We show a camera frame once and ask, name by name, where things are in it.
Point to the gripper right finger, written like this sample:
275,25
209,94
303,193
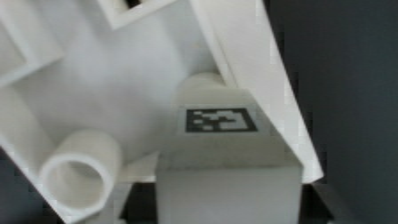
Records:
315,211

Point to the white right side rail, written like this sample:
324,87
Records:
237,30

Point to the white chair leg block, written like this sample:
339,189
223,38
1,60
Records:
228,170

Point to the white chair seat part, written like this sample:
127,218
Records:
95,57

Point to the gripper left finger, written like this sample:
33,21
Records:
140,210

